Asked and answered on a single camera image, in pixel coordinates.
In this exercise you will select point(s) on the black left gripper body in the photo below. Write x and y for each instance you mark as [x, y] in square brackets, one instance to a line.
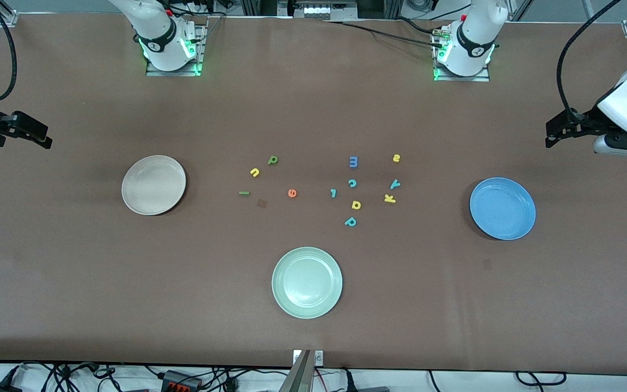
[584, 120]

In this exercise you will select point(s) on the yellow foam letter k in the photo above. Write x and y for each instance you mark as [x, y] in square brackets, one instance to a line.
[389, 198]

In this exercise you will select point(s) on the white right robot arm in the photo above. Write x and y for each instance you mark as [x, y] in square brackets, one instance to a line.
[161, 49]

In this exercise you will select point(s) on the blue plate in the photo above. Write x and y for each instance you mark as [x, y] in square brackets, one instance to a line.
[502, 208]

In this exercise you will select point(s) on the beige brown plate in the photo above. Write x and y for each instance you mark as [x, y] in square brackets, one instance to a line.
[153, 185]

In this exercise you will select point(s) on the teal foam letter p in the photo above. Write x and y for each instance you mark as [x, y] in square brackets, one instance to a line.
[350, 221]

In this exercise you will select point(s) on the metal control box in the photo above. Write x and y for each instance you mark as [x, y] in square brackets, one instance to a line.
[324, 11]

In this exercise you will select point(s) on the black orange power strip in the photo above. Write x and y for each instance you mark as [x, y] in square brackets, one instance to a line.
[180, 381]

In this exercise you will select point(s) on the pale green plate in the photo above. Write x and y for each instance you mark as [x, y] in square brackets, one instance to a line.
[307, 282]

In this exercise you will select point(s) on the black power plug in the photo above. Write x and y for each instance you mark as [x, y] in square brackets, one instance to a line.
[350, 384]

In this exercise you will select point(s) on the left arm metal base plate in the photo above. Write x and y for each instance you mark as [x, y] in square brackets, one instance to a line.
[482, 78]

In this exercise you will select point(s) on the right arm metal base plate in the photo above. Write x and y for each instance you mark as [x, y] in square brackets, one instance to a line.
[174, 72]

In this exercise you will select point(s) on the white metal bracket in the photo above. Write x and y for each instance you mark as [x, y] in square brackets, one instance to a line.
[319, 357]

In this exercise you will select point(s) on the aluminium profile post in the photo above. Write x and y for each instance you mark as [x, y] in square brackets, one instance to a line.
[300, 375]

